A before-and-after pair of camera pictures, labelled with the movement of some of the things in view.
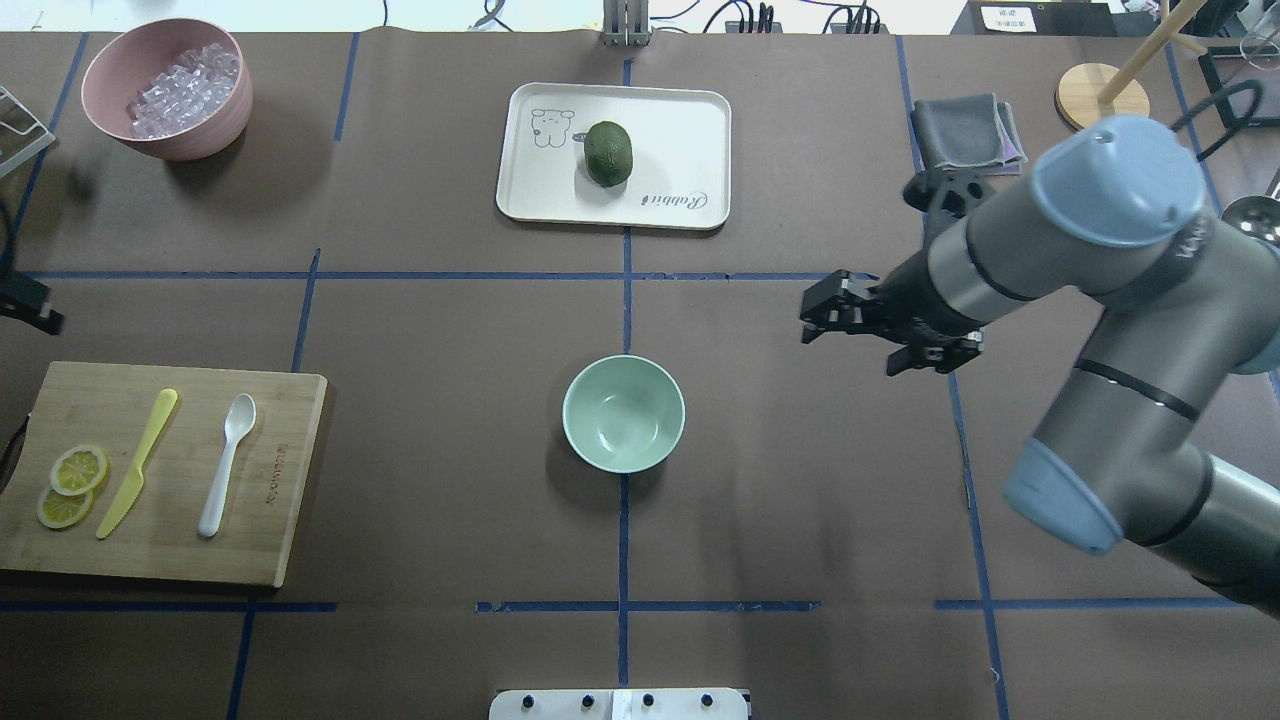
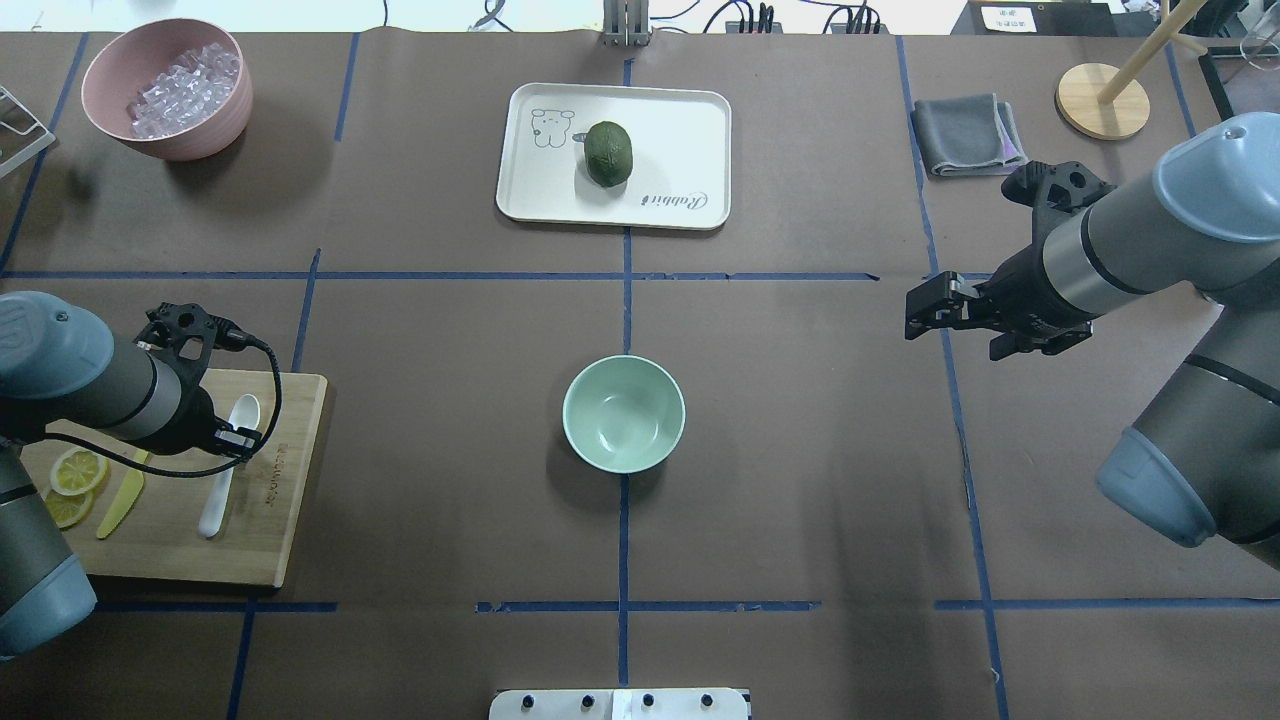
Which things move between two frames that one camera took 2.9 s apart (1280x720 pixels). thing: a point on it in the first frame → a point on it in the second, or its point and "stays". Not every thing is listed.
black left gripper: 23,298 → 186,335
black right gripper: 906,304 → 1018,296
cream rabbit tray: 681,147 stays
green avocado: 608,152 stays
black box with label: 1038,19 stays
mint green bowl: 623,413 stays
